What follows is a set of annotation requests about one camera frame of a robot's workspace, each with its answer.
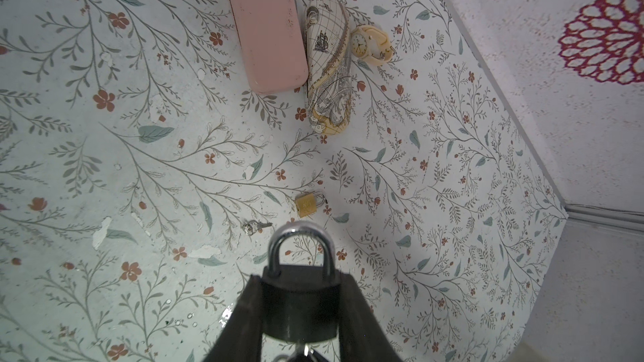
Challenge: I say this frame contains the black padlock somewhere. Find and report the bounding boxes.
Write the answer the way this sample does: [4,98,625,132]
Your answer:
[262,221,340,344]

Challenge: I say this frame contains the map print glasses case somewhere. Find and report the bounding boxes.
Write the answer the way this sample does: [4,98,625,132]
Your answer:
[305,0,353,136]

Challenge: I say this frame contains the pink glasses case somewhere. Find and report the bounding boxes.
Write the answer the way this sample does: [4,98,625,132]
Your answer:
[230,0,309,95]

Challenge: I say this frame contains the small silver key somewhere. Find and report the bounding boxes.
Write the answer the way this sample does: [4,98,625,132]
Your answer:
[273,345,329,362]

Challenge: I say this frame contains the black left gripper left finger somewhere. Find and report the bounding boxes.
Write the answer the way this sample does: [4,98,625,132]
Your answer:
[203,275,264,362]

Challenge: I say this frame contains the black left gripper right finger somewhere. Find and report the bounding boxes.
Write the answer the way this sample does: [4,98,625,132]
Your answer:
[338,273,402,362]

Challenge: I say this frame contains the small brass padlock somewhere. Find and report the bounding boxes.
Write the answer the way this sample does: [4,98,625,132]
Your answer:
[294,191,328,219]

